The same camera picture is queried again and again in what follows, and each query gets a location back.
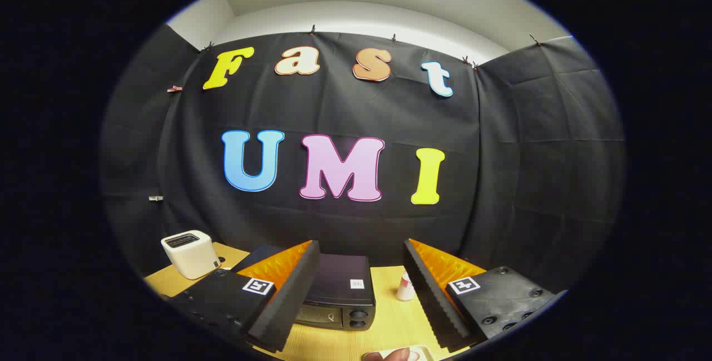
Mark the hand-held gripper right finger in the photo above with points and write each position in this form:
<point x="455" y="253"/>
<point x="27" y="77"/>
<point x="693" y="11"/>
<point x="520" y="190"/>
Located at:
<point x="431" y="294"/>

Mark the black toaster oven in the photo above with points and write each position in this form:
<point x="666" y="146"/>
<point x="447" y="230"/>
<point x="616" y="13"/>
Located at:
<point x="339" y="277"/>

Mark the cream square plate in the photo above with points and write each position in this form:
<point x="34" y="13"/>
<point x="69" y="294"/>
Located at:
<point x="426" y="353"/>

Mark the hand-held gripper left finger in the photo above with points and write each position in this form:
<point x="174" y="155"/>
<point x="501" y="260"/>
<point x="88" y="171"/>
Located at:
<point x="289" y="300"/>

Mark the white pop-up toaster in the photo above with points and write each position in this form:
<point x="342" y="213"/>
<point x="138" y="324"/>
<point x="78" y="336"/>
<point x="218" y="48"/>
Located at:
<point x="192" y="258"/>

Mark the clear bottle with pink label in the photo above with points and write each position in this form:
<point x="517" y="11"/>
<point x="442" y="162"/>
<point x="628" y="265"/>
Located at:
<point x="405" y="291"/>

